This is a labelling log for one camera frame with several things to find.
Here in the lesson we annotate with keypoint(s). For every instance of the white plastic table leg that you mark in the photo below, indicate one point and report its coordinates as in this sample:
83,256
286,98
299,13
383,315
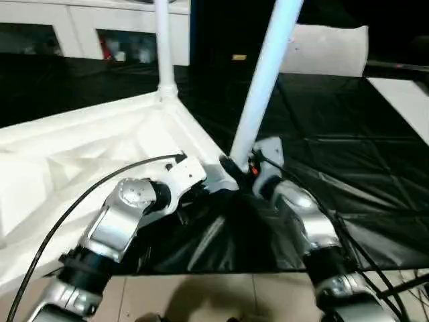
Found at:
165,50
268,73

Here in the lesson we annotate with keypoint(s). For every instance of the white plastic table top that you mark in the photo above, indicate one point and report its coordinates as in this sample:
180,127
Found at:
83,144

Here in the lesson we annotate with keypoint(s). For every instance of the black padded mat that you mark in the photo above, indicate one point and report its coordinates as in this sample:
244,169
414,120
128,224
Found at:
335,127

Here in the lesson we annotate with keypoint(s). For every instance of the dark left robot foot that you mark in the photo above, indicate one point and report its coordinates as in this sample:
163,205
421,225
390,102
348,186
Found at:
152,317

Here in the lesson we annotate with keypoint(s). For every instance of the white curved plastic panel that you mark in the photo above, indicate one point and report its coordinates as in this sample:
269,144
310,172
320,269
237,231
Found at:
328,50

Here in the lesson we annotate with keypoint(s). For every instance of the white flat board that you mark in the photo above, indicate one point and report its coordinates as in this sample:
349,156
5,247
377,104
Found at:
405,100

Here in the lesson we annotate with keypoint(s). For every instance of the black metal rod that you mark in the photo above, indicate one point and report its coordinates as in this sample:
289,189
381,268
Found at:
405,286

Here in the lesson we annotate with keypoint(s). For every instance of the white glass-door cabinet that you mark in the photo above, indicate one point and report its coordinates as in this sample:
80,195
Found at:
77,23

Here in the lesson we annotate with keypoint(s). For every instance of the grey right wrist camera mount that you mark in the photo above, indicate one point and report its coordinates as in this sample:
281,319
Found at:
269,154

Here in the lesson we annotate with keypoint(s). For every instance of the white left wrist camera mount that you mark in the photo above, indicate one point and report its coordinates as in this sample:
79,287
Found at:
181,174

